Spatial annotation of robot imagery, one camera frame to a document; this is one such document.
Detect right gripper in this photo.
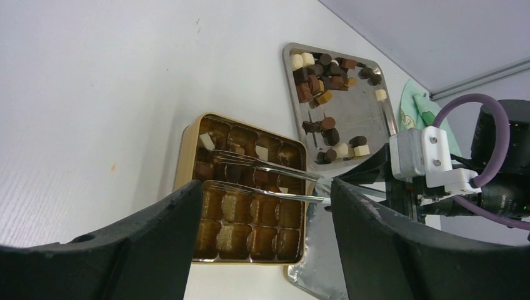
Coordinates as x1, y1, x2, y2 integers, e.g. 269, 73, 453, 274
333, 143, 426, 224

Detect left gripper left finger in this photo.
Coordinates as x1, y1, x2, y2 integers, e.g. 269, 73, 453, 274
1, 181, 203, 299

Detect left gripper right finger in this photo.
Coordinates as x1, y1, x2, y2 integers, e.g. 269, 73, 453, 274
331, 180, 529, 299

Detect gold chocolate box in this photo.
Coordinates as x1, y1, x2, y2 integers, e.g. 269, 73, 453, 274
174, 112, 307, 266

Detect metal serving tongs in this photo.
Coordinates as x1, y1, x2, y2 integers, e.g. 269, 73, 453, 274
204, 150, 333, 206

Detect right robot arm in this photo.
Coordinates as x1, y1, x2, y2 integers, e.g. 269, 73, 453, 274
339, 94, 529, 230

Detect silver box lid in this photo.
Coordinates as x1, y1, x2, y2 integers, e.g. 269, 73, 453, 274
284, 203, 348, 299

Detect steel tray with chocolates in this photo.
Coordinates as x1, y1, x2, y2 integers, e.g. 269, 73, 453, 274
282, 42, 398, 171

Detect green printed cloth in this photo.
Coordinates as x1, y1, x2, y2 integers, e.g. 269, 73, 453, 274
398, 80, 441, 132

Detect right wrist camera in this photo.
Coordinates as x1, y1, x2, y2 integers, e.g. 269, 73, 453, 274
389, 126, 482, 200

